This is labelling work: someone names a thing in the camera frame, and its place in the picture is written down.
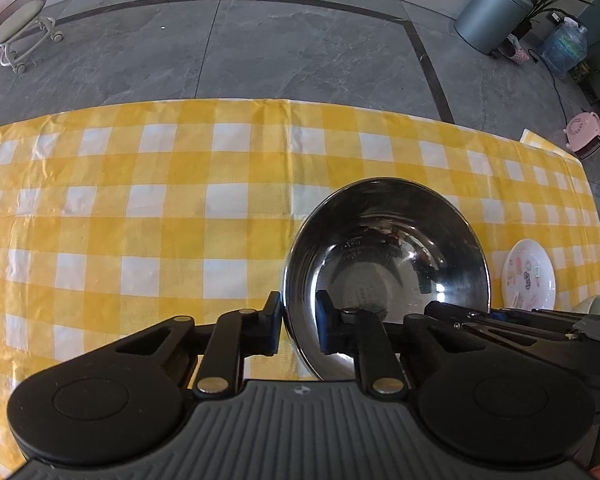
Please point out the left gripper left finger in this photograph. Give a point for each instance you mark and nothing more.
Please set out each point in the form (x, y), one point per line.
(225, 345)

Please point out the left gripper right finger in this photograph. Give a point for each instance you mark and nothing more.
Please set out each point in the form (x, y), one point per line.
(360, 334)

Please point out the blue steel bowl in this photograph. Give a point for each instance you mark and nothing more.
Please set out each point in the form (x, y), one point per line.
(386, 245)

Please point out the small white sticker dish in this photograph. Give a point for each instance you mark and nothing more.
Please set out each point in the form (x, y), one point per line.
(528, 278)

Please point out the green ceramic bowl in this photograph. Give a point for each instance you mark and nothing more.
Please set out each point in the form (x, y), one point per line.
(590, 305)

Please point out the yellow checkered tablecloth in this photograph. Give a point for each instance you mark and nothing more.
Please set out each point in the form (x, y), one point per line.
(114, 218)

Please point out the blue water jug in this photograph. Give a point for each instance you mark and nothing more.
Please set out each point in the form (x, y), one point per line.
(565, 47)

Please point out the grey metal trash bin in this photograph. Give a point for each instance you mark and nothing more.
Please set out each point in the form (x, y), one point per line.
(485, 24)

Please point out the grey white stool chair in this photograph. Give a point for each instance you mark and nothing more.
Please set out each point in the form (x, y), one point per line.
(16, 19)

